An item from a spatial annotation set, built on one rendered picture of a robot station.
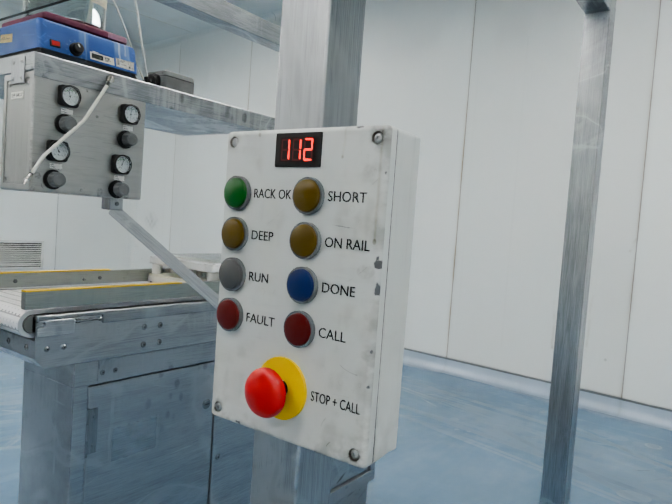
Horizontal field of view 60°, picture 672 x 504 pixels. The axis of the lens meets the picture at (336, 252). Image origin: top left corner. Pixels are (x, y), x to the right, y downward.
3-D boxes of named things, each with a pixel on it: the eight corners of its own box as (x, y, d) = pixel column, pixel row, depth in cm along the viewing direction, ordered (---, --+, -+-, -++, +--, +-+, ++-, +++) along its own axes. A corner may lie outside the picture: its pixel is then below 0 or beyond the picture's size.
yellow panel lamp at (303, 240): (312, 259, 46) (315, 224, 46) (286, 256, 47) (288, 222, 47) (319, 259, 46) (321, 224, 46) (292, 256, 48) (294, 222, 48)
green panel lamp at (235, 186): (242, 208, 50) (244, 176, 50) (220, 207, 52) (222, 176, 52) (249, 209, 51) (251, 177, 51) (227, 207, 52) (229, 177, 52)
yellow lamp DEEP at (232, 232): (240, 250, 50) (242, 218, 50) (218, 247, 52) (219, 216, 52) (246, 250, 51) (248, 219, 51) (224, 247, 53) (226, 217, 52)
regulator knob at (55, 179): (49, 188, 97) (50, 161, 97) (42, 188, 99) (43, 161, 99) (68, 190, 100) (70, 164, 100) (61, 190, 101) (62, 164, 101)
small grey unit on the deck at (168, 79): (153, 94, 125) (154, 65, 125) (133, 96, 129) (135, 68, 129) (197, 105, 135) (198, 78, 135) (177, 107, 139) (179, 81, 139)
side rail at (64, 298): (24, 310, 101) (25, 291, 101) (20, 308, 102) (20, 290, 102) (400, 279, 209) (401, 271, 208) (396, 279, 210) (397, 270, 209)
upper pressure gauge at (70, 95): (60, 104, 99) (61, 82, 98) (56, 105, 99) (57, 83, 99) (81, 109, 102) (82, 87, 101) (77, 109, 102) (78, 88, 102)
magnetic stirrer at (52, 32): (42, 57, 100) (45, 4, 99) (-15, 69, 112) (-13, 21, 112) (142, 84, 116) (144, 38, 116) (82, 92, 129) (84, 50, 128)
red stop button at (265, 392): (274, 426, 45) (278, 375, 45) (238, 413, 47) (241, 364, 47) (310, 413, 49) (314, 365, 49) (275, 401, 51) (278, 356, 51)
